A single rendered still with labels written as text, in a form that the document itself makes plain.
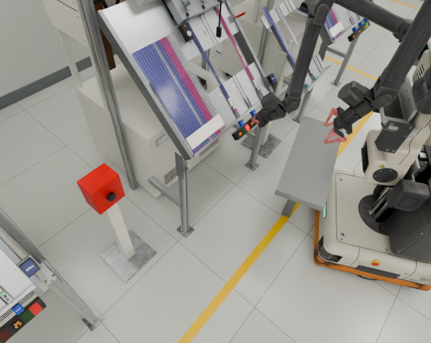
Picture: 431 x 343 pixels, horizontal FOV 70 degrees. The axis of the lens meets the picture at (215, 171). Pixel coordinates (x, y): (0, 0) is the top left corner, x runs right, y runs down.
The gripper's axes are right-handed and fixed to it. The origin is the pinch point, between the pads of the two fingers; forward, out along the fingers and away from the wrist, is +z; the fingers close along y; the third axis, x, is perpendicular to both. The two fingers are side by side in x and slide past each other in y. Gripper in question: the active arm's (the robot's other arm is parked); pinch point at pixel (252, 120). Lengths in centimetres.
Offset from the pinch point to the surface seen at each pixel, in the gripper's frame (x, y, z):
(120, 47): -58, 38, 7
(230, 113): -8.2, 3.5, 8.8
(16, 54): -119, 33, 170
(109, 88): -49, 40, 35
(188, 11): -59, 1, 2
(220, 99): -17.2, 4.8, 8.7
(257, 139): 24, -31, 40
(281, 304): 97, 38, 10
